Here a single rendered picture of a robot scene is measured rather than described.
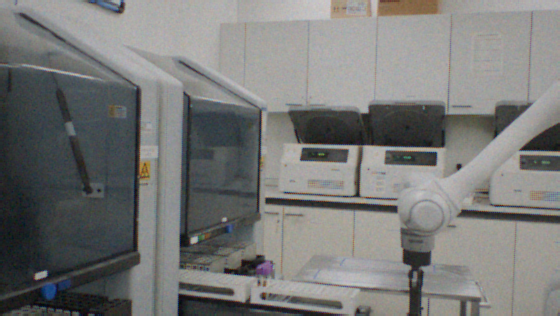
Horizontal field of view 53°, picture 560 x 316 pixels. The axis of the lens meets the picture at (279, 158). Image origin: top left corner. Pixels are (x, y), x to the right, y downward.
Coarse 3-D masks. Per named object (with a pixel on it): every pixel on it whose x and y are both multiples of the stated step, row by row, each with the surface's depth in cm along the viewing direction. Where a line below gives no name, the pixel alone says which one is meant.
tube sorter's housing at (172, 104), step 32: (96, 32) 163; (192, 64) 229; (160, 96) 152; (256, 96) 228; (160, 128) 152; (160, 160) 152; (160, 192) 153; (160, 224) 153; (256, 224) 223; (160, 256) 153; (160, 288) 154
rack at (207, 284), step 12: (180, 276) 169; (192, 276) 169; (204, 276) 170; (216, 276) 170; (228, 276) 170; (240, 276) 171; (180, 288) 169; (192, 288) 169; (204, 288) 175; (216, 288) 174; (228, 288) 173; (240, 288) 161; (240, 300) 161
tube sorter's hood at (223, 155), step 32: (160, 64) 191; (192, 96) 165; (224, 96) 199; (192, 128) 165; (224, 128) 186; (256, 128) 215; (192, 160) 166; (224, 160) 187; (256, 160) 216; (192, 192) 166; (224, 192) 188; (256, 192) 218; (192, 224) 167; (224, 224) 188
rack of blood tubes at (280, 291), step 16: (256, 288) 159; (272, 288) 158; (288, 288) 159; (304, 288) 160; (320, 288) 160; (336, 288) 160; (352, 288) 160; (272, 304) 158; (288, 304) 156; (304, 304) 163; (320, 304) 163; (336, 304) 162; (352, 304) 151
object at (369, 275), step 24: (312, 264) 211; (336, 264) 212; (360, 264) 213; (384, 264) 215; (432, 264) 217; (360, 288) 182; (384, 288) 180; (408, 288) 179; (432, 288) 181; (456, 288) 182; (480, 288) 199
